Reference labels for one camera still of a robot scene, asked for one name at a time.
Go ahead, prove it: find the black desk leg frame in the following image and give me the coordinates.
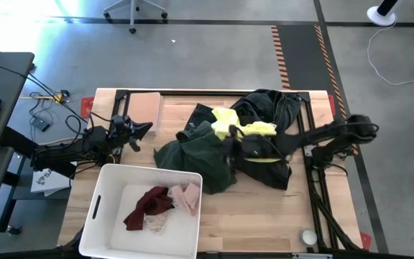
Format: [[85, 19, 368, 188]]
[[0, 125, 72, 237]]

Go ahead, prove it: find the white printed box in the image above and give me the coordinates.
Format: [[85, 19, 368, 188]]
[[30, 168, 74, 197]]

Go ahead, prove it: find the dark green garment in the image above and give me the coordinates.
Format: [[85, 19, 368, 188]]
[[153, 120, 237, 195]]

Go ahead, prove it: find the small black box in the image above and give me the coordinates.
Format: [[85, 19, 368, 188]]
[[30, 116, 52, 133]]

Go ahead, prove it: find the white office chair base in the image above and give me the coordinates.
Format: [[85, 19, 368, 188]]
[[102, 0, 169, 35]]

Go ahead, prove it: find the black desk cable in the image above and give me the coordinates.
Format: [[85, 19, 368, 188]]
[[0, 57, 89, 125]]

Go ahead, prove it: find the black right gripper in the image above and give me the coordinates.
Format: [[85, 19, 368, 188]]
[[224, 124, 287, 161]]

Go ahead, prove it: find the yellow-green garment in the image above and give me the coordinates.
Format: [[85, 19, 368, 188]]
[[211, 106, 291, 163]]

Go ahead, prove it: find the white plastic bin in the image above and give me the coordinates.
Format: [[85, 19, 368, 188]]
[[78, 163, 203, 259]]

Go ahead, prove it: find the black aluminium table frame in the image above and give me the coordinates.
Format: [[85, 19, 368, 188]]
[[110, 88, 363, 253]]

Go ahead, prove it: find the black fabric garment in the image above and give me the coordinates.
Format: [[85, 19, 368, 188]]
[[232, 157, 293, 191]]

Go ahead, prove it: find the pink garment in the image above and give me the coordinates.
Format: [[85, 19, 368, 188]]
[[167, 182, 201, 217]]

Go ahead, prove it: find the maroon garment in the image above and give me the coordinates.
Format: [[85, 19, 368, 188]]
[[123, 186, 175, 232]]

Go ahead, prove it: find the white fan base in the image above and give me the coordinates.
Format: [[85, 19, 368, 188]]
[[366, 0, 399, 27]]

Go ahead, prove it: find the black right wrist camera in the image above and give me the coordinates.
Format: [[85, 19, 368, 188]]
[[245, 139, 270, 159]]

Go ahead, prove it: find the white lace garment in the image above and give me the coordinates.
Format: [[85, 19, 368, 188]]
[[144, 211, 168, 234]]

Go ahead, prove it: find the white power cable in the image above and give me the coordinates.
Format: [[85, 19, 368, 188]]
[[366, 14, 414, 87]]

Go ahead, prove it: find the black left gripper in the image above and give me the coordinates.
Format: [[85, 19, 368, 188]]
[[109, 114, 155, 153]]

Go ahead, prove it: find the grey desk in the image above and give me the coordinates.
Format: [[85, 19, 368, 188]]
[[0, 51, 36, 242]]

